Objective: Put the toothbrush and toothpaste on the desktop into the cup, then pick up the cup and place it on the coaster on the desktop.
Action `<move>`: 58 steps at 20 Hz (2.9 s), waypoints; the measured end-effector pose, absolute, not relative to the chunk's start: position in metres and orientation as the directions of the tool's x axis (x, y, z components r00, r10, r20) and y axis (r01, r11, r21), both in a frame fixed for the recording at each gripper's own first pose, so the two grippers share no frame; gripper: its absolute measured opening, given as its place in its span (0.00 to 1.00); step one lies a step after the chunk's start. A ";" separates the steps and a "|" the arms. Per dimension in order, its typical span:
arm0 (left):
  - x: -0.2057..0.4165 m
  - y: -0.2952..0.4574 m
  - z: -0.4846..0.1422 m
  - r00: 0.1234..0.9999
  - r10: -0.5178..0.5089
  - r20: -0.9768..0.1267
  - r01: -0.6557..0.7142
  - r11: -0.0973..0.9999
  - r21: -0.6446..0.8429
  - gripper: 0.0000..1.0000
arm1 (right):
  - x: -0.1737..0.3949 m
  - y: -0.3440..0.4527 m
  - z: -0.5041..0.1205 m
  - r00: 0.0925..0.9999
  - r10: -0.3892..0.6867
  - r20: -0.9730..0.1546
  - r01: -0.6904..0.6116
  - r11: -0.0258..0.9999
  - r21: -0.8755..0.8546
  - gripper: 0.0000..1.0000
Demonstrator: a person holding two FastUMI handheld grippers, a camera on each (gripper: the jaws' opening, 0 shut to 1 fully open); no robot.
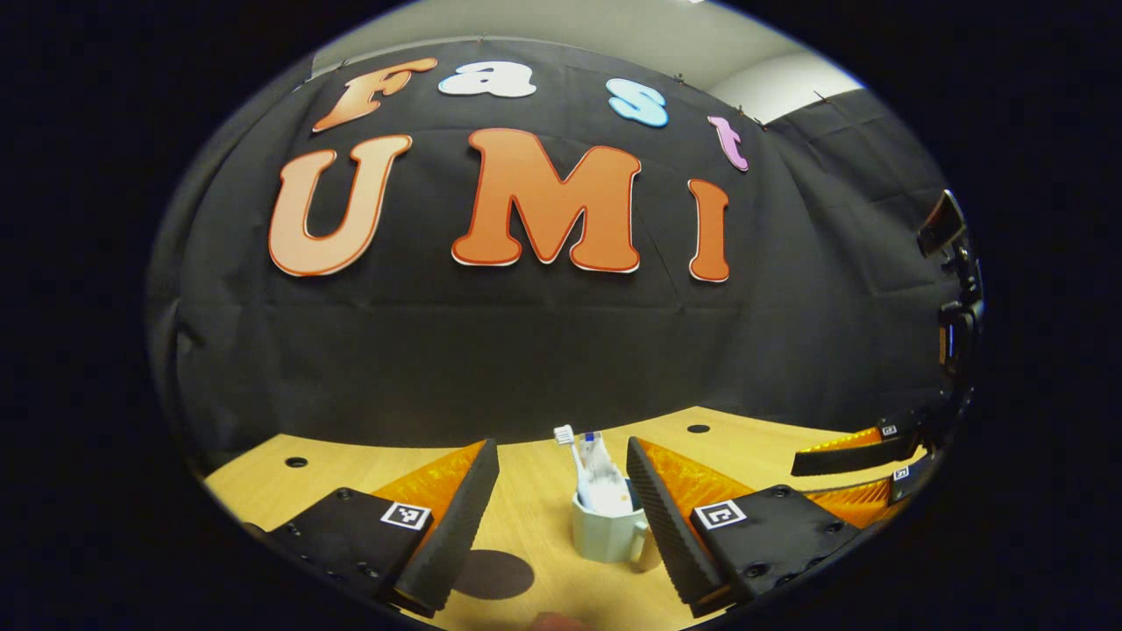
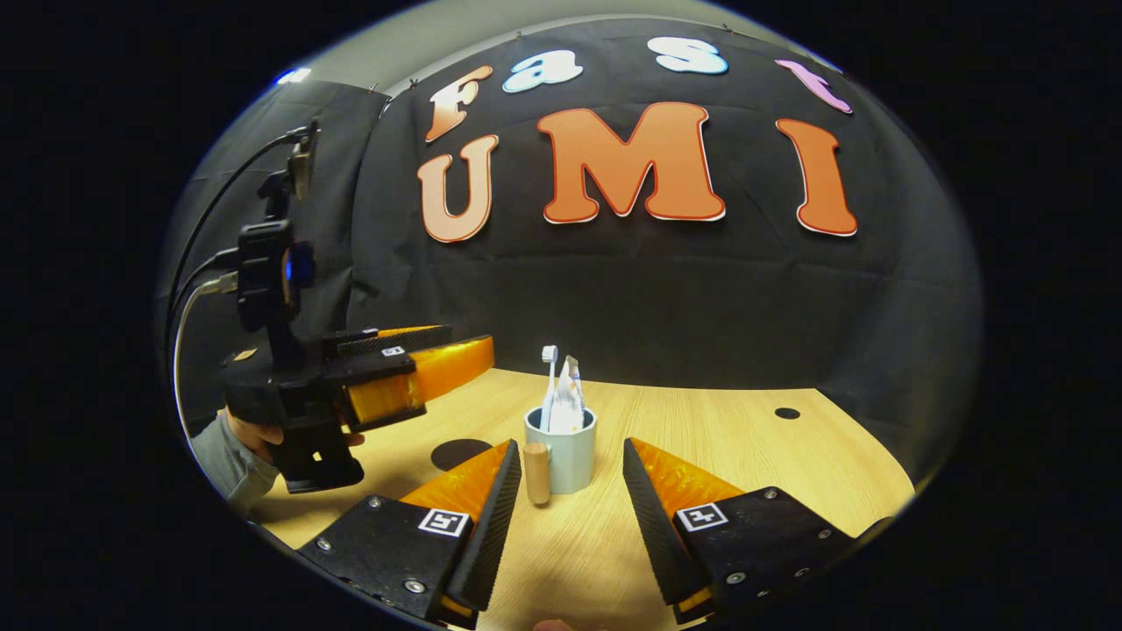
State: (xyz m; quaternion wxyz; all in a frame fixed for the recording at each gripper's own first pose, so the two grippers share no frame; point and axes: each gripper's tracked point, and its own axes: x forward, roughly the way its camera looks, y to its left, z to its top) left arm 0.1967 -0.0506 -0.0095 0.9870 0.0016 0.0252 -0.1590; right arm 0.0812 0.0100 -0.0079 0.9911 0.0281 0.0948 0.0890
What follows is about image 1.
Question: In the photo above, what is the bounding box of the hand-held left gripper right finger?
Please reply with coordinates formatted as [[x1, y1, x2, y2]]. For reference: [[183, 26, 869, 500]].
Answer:
[[625, 436, 864, 617]]

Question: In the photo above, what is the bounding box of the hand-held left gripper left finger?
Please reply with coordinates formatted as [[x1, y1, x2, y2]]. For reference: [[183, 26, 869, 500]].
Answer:
[[250, 438, 501, 617]]

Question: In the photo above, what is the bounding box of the dark round coaster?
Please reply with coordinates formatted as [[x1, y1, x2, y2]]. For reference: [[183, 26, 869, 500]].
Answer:
[[451, 549, 536, 601]]

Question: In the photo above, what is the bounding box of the pale green cup wooden handle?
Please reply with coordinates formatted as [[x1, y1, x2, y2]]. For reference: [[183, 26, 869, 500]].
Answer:
[[572, 491, 663, 572]]

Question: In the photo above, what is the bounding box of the white toothpaste tube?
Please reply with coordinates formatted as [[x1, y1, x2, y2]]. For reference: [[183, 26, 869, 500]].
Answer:
[[583, 431, 634, 516]]

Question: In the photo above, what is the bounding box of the pale blue toothbrush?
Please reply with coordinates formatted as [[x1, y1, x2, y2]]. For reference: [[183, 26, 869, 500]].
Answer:
[[553, 424, 595, 511]]

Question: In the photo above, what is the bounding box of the wooden desktop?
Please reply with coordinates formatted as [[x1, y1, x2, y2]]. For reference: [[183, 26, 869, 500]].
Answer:
[[203, 405, 930, 631]]

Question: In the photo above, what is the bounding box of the black backdrop cloth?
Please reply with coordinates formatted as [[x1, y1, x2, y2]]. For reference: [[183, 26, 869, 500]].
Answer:
[[145, 35, 983, 474]]

